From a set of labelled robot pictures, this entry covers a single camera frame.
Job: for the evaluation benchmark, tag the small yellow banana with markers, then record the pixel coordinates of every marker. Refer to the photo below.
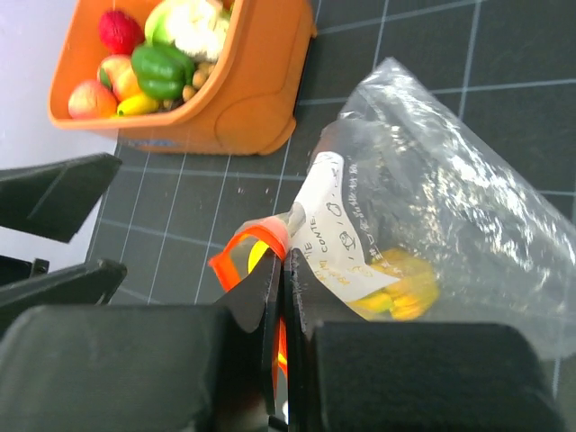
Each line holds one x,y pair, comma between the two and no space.
139,104

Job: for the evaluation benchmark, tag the red zipper clear bag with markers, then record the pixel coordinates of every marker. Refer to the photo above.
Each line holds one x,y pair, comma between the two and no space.
397,169

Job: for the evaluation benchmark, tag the cauliflower toy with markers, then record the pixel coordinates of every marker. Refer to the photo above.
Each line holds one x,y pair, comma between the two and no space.
197,28

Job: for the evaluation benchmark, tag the peach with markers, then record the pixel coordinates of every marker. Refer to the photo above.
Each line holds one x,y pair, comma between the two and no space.
116,73
91,100

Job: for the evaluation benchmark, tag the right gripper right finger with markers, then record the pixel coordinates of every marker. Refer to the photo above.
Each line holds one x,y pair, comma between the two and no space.
349,374

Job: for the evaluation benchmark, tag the peach front left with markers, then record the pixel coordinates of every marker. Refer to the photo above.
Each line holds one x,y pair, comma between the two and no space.
91,100

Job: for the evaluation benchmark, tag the peach middle left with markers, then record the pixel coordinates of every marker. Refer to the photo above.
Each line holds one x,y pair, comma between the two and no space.
116,73

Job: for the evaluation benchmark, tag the green bell pepper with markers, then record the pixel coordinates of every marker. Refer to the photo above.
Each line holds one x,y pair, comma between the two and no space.
162,71

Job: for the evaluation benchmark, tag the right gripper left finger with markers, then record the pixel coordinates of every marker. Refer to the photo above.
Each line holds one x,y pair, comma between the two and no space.
147,368

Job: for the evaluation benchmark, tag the orange plastic bin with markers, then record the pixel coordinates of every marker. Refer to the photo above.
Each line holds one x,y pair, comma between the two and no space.
246,106

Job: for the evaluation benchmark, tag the brown nuts pile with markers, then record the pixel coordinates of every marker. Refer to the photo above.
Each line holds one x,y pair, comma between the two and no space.
185,92

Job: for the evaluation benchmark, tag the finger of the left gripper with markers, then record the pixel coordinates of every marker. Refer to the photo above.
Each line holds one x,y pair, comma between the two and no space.
91,283
53,201

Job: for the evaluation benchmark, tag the red apple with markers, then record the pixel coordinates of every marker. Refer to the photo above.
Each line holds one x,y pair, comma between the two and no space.
119,32

